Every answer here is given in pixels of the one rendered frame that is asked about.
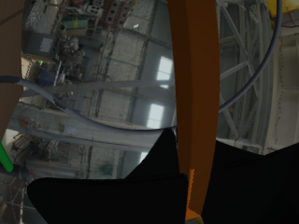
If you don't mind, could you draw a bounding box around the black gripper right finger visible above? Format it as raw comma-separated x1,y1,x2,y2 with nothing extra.
201,141,299,224

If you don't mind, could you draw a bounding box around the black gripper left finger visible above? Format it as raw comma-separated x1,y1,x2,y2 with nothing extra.
27,128,190,224

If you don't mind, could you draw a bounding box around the orange handle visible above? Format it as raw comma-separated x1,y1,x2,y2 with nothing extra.
168,0,221,220

